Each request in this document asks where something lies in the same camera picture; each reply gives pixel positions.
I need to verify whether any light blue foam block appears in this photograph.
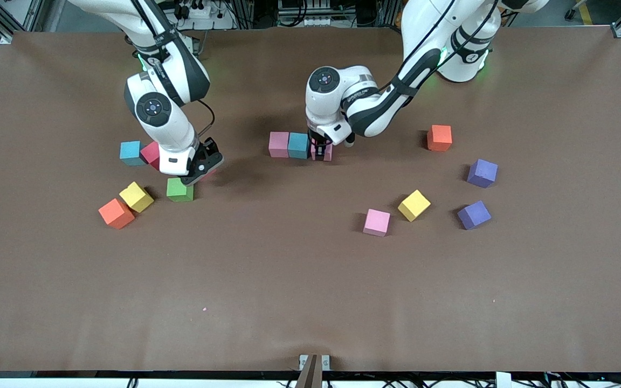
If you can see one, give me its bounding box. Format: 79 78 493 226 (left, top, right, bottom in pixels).
120 141 147 167
288 133 310 160

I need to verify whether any green foam block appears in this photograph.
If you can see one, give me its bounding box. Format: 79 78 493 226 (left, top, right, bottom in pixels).
167 179 195 203

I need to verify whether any yellow foam block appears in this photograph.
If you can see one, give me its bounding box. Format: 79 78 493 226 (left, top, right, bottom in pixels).
119 182 155 213
397 190 431 223

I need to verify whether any orange foam block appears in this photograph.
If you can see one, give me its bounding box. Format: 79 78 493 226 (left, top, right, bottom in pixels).
427 125 453 152
98 198 135 230

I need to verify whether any white power strip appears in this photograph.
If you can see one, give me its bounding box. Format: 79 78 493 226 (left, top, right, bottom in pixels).
173 0 236 30

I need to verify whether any purple foam block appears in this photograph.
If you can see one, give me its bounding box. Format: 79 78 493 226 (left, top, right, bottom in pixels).
457 200 492 231
467 159 499 189

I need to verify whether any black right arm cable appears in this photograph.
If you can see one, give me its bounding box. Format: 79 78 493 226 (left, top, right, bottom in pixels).
130 0 216 142

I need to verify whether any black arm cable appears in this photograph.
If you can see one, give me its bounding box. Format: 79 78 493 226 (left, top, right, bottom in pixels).
378 0 500 92
130 0 216 142

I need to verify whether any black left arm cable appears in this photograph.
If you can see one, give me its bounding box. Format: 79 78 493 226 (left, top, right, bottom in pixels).
378 0 500 92

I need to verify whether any small metal bracket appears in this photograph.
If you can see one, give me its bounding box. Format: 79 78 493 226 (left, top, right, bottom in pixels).
299 354 331 371

